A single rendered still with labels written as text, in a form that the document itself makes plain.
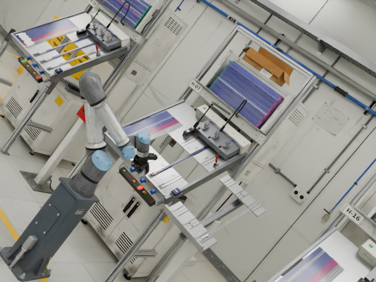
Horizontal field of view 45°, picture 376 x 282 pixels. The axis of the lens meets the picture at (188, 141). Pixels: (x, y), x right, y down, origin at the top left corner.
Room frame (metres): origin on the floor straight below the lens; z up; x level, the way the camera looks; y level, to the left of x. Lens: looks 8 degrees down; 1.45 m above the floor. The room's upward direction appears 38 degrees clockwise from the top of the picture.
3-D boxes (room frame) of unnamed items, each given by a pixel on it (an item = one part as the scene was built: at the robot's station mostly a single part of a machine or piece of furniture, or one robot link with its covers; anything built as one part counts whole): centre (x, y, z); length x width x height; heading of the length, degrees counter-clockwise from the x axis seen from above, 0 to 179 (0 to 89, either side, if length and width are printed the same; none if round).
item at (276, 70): (3.62, -0.18, 1.82); 0.68 x 0.30 x 0.20; 60
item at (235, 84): (3.31, -0.13, 1.52); 0.51 x 0.13 x 0.27; 60
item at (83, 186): (2.40, 0.30, 0.60); 0.15 x 0.15 x 0.10
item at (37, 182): (3.40, 0.72, 0.39); 0.24 x 0.24 x 0.78; 60
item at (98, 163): (2.41, 0.30, 0.72); 0.13 x 0.12 x 0.14; 22
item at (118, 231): (3.44, -0.14, 0.31); 0.70 x 0.65 x 0.62; 60
